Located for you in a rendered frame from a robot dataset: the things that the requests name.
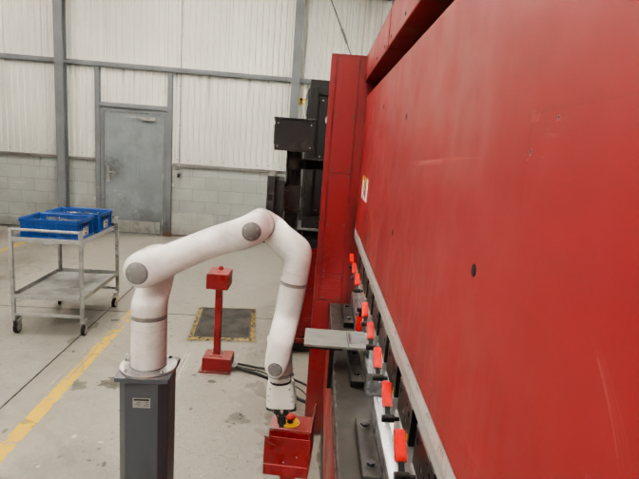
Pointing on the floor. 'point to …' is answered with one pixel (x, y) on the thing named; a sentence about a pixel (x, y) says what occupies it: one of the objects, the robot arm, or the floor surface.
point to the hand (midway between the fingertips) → (281, 420)
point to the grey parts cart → (63, 277)
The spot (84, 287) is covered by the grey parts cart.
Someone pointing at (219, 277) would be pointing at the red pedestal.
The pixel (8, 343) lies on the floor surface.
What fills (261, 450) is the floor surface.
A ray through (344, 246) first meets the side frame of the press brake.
